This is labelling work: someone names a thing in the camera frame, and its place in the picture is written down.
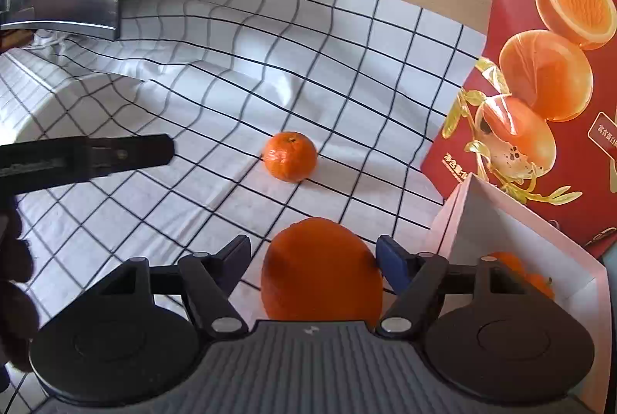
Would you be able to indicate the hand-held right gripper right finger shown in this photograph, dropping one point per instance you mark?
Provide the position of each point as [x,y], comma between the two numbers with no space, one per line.
[393,261]

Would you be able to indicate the white checkered cloth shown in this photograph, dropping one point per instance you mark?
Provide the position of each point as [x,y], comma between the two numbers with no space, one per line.
[241,72]

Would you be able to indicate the round tangerine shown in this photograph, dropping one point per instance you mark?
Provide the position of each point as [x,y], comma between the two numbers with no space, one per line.
[507,261]

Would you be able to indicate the medium tangerine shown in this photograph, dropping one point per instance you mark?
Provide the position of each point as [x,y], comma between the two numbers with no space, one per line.
[290,156]

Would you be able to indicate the red snack bag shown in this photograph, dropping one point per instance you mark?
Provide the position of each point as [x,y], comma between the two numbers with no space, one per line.
[549,72]

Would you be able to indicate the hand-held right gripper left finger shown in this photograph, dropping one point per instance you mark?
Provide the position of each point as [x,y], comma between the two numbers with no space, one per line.
[231,261]

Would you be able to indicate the person's left hand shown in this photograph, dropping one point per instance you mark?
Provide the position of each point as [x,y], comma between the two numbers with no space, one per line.
[17,298]

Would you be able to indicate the pink cardboard box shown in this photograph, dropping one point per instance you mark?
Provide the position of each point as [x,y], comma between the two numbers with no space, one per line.
[569,298]

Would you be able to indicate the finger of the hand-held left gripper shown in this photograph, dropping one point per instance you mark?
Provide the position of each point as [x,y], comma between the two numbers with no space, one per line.
[140,154]

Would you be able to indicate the large orange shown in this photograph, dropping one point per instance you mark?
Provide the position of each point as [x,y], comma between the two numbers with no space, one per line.
[320,272]

